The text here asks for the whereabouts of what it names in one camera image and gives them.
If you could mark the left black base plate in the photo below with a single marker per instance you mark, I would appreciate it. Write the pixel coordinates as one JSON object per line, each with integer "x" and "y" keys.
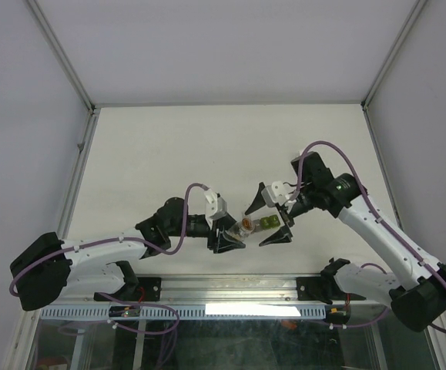
{"x": 144, "y": 289}

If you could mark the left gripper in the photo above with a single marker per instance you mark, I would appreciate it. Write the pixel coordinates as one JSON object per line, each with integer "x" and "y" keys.
{"x": 222, "y": 243}

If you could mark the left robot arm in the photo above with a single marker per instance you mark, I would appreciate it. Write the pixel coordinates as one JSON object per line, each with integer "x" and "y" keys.
{"x": 52, "y": 269}

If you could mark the green pill box SUN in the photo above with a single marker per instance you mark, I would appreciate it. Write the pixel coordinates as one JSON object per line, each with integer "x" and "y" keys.
{"x": 266, "y": 223}

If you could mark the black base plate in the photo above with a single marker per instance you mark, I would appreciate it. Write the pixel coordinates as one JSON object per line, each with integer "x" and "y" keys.
{"x": 144, "y": 289}
{"x": 324, "y": 289}

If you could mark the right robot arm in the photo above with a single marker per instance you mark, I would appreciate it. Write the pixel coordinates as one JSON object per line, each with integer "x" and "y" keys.
{"x": 415, "y": 287}

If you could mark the green pill box THUR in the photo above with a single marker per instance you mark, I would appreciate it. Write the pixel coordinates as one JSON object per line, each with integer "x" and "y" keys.
{"x": 274, "y": 221}

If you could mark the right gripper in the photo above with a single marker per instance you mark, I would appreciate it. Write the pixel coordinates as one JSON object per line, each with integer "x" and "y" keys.
{"x": 283, "y": 234}

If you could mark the clear pill jar gold lid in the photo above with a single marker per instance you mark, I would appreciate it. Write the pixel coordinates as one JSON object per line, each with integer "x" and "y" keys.
{"x": 237, "y": 232}

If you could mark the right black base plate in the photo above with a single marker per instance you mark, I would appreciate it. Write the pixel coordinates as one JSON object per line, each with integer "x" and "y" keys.
{"x": 324, "y": 289}

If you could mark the clear pill box SAT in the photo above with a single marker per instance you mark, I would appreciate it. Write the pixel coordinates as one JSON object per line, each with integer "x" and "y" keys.
{"x": 257, "y": 226}

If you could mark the aluminium mounting rail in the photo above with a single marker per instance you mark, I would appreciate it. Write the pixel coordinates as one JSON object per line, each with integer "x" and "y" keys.
{"x": 222, "y": 287}

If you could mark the grey slotted cable duct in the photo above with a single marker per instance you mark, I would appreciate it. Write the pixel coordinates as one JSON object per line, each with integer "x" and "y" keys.
{"x": 103, "y": 312}

